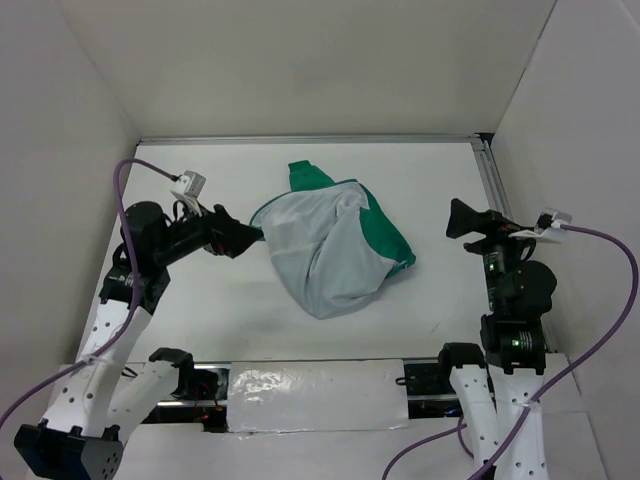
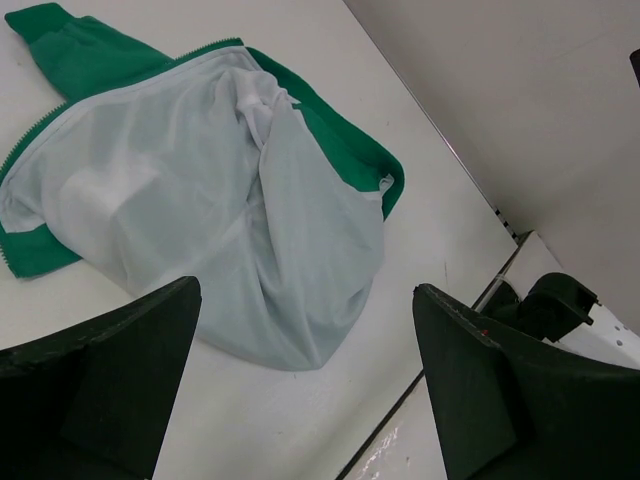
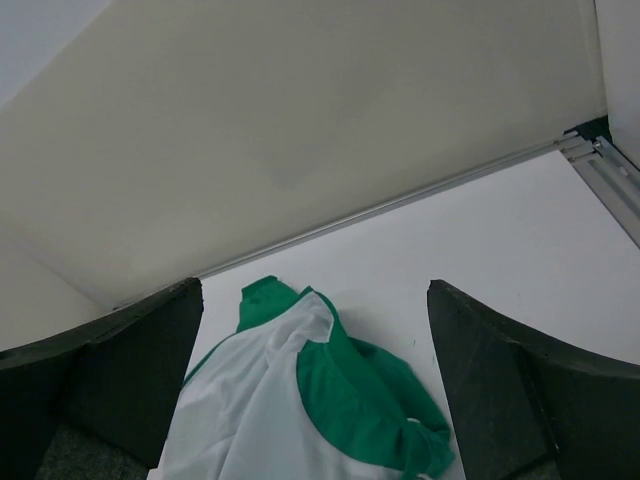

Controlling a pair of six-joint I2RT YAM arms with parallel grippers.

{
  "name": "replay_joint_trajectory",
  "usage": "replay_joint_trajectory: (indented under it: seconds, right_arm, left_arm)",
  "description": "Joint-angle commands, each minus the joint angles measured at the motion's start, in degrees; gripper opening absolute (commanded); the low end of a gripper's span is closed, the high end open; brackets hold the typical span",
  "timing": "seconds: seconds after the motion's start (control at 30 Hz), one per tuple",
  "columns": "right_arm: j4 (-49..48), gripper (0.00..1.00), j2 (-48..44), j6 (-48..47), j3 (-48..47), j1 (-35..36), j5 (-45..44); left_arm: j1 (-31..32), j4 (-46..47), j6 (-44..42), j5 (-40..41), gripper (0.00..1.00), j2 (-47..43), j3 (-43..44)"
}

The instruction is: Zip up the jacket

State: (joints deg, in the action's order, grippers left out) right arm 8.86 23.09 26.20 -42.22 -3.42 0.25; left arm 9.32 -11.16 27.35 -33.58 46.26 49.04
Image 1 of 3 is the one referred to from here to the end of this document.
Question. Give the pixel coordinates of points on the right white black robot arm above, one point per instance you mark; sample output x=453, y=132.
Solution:
x=496, y=380

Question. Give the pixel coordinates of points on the green jacket with grey lining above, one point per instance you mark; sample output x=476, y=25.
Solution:
x=330, y=243

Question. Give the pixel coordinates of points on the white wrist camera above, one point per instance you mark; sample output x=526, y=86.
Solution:
x=547, y=229
x=188, y=186

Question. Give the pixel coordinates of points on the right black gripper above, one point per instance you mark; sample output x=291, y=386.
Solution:
x=497, y=227

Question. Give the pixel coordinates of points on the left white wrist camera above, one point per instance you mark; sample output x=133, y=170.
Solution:
x=188, y=186

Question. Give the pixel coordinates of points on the black metal base rail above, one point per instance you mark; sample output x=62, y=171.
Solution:
x=202, y=400

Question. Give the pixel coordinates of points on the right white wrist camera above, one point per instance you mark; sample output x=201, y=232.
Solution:
x=547, y=229

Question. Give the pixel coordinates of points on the white front cover panel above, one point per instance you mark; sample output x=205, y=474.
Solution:
x=326, y=396

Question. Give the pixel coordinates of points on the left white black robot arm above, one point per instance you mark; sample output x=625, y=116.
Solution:
x=84, y=432

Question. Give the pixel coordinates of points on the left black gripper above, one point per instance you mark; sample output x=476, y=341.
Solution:
x=223, y=234

